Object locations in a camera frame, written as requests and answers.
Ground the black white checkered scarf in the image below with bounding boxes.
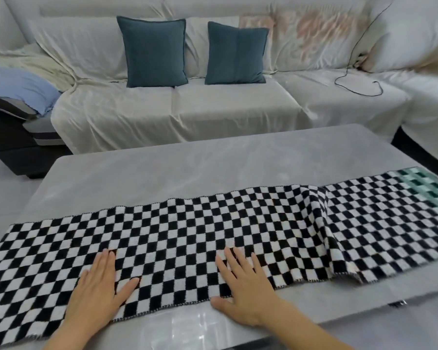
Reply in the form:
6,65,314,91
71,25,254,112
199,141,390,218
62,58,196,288
0,166,438,350

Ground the black cable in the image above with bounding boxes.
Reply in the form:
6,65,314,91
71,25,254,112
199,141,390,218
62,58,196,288
334,0,396,97

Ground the person's left forearm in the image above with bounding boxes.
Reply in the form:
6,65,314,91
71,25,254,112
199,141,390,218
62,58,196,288
40,321,95,350

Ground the person's right hand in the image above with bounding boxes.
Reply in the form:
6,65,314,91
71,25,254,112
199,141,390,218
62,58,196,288
210,246,293,328

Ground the grey and black sofa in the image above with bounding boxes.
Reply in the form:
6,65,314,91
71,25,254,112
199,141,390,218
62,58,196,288
0,96,74,180

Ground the white sofa cover sheet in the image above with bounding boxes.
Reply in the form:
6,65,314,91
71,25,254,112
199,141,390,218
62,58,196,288
0,0,438,168

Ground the small teal square cushion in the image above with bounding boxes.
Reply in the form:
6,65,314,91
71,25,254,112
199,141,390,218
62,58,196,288
204,21,270,86

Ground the person's right forearm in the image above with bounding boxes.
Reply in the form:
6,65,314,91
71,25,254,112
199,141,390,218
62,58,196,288
257,306,353,350

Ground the person's left hand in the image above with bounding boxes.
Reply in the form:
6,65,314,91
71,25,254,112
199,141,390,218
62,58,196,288
64,249,140,337

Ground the large white pillow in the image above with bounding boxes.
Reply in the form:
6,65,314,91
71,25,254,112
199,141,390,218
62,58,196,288
361,0,438,74

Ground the cream knitted blanket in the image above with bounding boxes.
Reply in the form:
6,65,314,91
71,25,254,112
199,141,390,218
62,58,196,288
0,43,77,93

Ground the large teal square cushion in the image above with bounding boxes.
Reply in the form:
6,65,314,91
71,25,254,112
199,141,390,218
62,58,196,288
116,16,189,88

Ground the peach floral pillow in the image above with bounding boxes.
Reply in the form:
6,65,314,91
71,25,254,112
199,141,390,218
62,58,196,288
239,10,370,73

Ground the light blue blanket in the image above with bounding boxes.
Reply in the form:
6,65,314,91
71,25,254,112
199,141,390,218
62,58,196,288
0,65,62,116

